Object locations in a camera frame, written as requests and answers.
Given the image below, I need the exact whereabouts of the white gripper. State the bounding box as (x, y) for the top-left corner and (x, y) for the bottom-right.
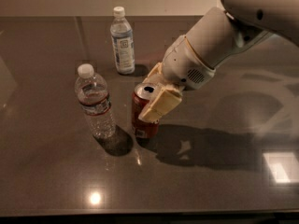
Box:
(139, 35), (216, 122)

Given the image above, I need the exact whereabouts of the red coke can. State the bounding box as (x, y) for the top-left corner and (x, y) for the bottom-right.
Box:
(132, 83), (159, 139)

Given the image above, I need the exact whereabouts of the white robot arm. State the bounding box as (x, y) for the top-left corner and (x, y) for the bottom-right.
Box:
(139, 0), (299, 123)

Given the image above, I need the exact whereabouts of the clear water bottle red label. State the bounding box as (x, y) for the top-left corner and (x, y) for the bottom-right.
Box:
(75, 63), (116, 140)

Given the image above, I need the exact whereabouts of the water bottle blue white label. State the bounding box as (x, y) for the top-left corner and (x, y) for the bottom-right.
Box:
(110, 7), (135, 75)

